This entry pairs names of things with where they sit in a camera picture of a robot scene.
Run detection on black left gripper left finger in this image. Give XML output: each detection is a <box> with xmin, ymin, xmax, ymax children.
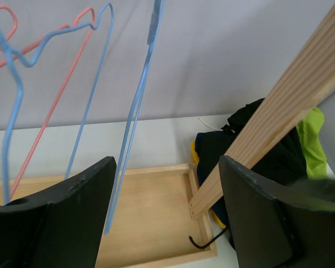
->
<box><xmin>0</xmin><ymin>156</ymin><xmax>116</xmax><ymax>267</ymax></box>

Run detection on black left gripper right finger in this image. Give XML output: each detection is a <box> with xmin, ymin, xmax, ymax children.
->
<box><xmin>219</xmin><ymin>156</ymin><xmax>335</xmax><ymax>267</ymax></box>

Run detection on black shorts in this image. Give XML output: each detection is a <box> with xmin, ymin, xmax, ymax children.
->
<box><xmin>188</xmin><ymin>97</ymin><xmax>308</xmax><ymax>249</ymax></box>

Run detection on lime green shorts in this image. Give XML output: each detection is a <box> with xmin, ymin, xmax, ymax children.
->
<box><xmin>296</xmin><ymin>107</ymin><xmax>327</xmax><ymax>179</ymax></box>

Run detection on pink hanger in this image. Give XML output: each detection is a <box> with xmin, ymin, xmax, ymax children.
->
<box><xmin>0</xmin><ymin>4</ymin><xmax>96</xmax><ymax>198</ymax></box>

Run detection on light blue hanger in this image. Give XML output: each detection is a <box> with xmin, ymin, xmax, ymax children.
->
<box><xmin>0</xmin><ymin>2</ymin><xmax>115</xmax><ymax>206</ymax></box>
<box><xmin>104</xmin><ymin>1</ymin><xmax>164</xmax><ymax>236</ymax></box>

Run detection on navy blue shorts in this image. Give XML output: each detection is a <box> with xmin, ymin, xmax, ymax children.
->
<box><xmin>193</xmin><ymin>131</ymin><xmax>236</xmax><ymax>242</ymax></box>

